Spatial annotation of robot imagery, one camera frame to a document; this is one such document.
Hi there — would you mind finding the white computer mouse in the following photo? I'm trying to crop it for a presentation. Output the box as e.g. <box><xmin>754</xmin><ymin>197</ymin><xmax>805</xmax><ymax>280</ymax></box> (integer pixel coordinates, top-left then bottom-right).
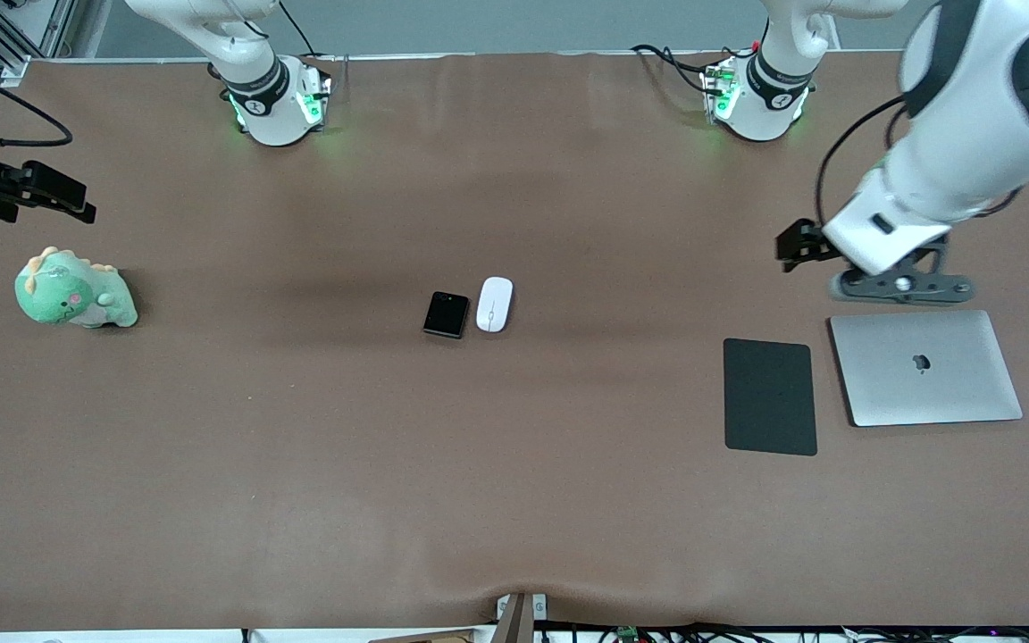
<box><xmin>475</xmin><ymin>276</ymin><xmax>515</xmax><ymax>334</ymax></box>

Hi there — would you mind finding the black flip phone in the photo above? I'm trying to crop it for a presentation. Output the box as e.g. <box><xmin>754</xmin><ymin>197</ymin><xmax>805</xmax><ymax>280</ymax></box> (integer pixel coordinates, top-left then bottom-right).
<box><xmin>422</xmin><ymin>291</ymin><xmax>471</xmax><ymax>340</ymax></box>

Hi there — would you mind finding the black mouse pad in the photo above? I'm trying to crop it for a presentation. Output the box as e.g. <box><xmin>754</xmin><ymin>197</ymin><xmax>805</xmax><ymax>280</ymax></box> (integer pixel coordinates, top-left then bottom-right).
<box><xmin>723</xmin><ymin>338</ymin><xmax>819</xmax><ymax>457</ymax></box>

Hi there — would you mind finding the silver closed laptop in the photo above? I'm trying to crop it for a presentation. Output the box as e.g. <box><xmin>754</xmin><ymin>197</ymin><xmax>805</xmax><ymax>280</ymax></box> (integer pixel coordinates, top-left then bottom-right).
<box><xmin>828</xmin><ymin>309</ymin><xmax>1025</xmax><ymax>428</ymax></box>

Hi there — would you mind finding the green dinosaur plush toy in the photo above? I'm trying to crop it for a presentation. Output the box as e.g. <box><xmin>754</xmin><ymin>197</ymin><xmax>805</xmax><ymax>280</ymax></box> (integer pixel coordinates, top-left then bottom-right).
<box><xmin>14</xmin><ymin>246</ymin><xmax>139</xmax><ymax>330</ymax></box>

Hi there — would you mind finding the brown table cover mat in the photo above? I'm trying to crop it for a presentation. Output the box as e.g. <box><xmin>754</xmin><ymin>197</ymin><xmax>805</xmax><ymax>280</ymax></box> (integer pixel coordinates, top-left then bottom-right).
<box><xmin>0</xmin><ymin>49</ymin><xmax>1029</xmax><ymax>630</ymax></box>

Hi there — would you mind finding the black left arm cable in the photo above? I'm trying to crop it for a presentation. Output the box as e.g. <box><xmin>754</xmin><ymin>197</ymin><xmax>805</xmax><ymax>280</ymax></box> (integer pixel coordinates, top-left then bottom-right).
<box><xmin>816</xmin><ymin>94</ymin><xmax>1026</xmax><ymax>226</ymax></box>

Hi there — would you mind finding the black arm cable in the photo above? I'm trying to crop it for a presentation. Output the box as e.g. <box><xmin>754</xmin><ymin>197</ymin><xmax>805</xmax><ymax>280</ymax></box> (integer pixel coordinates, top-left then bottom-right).
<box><xmin>0</xmin><ymin>52</ymin><xmax>74</xmax><ymax>149</ymax></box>
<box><xmin>816</xmin><ymin>94</ymin><xmax>1026</xmax><ymax>226</ymax></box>

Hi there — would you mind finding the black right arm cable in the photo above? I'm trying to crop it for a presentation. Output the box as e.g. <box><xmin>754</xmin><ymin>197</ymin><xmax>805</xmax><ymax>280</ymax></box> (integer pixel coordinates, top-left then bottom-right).
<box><xmin>0</xmin><ymin>52</ymin><xmax>74</xmax><ymax>149</ymax></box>

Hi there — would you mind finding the aluminium frame with cables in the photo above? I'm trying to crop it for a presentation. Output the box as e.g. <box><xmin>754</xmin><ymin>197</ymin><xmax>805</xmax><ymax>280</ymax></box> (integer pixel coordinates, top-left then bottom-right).
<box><xmin>0</xmin><ymin>0</ymin><xmax>79</xmax><ymax>83</ymax></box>

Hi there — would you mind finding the black left base cable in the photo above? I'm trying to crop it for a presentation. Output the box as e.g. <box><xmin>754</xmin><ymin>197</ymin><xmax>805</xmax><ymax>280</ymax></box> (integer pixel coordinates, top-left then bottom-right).
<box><xmin>630</xmin><ymin>43</ymin><xmax>730</xmax><ymax>96</ymax></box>

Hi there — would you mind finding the black base cable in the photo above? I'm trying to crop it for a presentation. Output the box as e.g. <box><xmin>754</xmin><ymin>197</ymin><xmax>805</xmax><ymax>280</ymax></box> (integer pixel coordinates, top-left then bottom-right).
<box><xmin>630</xmin><ymin>43</ymin><xmax>730</xmax><ymax>96</ymax></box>
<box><xmin>275</xmin><ymin>0</ymin><xmax>321</xmax><ymax>60</ymax></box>

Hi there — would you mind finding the black right base cable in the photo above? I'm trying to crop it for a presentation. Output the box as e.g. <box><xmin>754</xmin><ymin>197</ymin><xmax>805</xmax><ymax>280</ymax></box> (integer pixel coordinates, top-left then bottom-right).
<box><xmin>275</xmin><ymin>0</ymin><xmax>321</xmax><ymax>60</ymax></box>

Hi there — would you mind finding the table edge clamp bracket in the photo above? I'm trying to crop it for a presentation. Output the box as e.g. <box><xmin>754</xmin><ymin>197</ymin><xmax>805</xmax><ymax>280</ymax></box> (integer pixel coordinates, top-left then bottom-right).
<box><xmin>494</xmin><ymin>591</ymin><xmax>549</xmax><ymax>643</ymax></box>

